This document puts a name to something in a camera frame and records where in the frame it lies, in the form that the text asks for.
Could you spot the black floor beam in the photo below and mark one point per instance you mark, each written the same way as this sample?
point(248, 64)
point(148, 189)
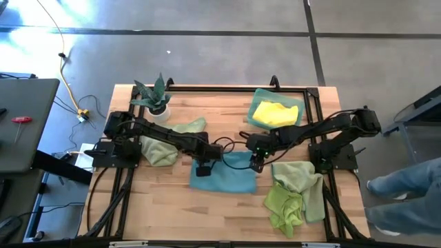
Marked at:
point(62, 168)

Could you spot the blue-grey metal table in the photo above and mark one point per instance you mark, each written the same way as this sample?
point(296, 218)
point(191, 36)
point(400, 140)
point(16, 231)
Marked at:
point(406, 144)

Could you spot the teal translucent plastic tray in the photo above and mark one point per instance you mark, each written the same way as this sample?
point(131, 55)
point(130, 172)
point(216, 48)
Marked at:
point(263, 94)

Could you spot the blue microfiber towel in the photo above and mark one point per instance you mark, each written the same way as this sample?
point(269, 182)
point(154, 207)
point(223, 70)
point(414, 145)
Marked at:
point(227, 180)

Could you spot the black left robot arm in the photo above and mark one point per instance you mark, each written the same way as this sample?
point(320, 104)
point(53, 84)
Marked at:
point(162, 132)

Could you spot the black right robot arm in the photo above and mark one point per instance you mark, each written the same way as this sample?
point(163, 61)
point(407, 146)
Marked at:
point(317, 129)

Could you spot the grey desk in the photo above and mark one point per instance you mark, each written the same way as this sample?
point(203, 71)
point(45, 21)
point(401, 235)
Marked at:
point(27, 137)

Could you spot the sage green microfiber towel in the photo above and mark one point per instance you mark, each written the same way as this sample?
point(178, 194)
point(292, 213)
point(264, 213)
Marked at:
point(158, 153)

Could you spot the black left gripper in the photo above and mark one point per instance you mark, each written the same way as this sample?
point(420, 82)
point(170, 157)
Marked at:
point(208, 152)

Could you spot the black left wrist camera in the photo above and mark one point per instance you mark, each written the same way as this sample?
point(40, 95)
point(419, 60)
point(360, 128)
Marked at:
point(203, 171)

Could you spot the grey flat floor panel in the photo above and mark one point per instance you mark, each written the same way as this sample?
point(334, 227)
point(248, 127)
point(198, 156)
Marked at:
point(62, 196)

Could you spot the person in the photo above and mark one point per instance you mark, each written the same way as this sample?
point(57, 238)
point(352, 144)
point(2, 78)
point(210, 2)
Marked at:
point(406, 213)

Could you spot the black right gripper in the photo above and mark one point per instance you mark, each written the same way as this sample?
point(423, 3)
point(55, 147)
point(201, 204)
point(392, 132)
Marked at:
point(260, 143)

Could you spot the silver aluminium bar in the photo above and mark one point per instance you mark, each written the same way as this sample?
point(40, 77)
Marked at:
point(127, 245)
point(320, 245)

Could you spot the lime green microfiber towel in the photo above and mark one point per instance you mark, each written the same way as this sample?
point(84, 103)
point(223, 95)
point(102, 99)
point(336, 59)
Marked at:
point(282, 206)

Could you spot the mint green microfiber towel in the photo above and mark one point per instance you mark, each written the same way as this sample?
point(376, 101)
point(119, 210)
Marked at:
point(296, 172)

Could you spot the snake plant in white pot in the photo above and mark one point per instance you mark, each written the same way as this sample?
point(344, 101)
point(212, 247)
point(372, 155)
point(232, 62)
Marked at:
point(160, 113)

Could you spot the yellow microfiber towel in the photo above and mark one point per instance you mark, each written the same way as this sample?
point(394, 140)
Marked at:
point(275, 115)

